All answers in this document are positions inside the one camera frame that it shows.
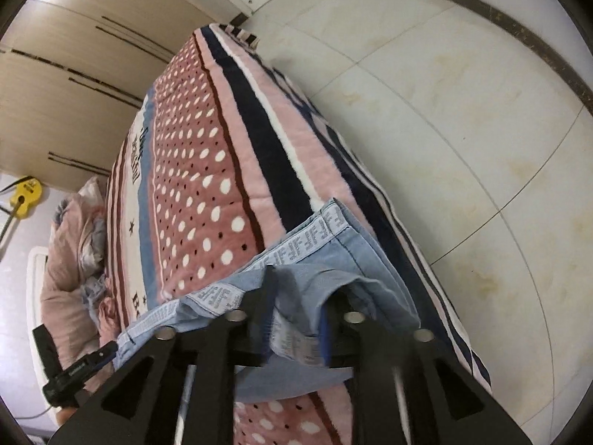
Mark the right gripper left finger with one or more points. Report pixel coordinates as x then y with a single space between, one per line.
140 403

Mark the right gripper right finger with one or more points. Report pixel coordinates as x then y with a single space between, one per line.
406 387

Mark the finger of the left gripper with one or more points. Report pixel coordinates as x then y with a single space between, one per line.
95 361

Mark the light blue denim pants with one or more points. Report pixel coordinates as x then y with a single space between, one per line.
328 252

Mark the pink striped duvet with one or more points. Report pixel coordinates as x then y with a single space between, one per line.
76 300

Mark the white bed headboard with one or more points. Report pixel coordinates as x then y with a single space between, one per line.
35 270

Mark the yellow guitar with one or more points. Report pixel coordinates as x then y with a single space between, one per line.
26 193

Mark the patterned fleece bed blanket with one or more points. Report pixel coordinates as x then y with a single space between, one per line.
225 157

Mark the beige wooden wardrobe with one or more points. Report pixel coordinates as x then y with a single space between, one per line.
75 72

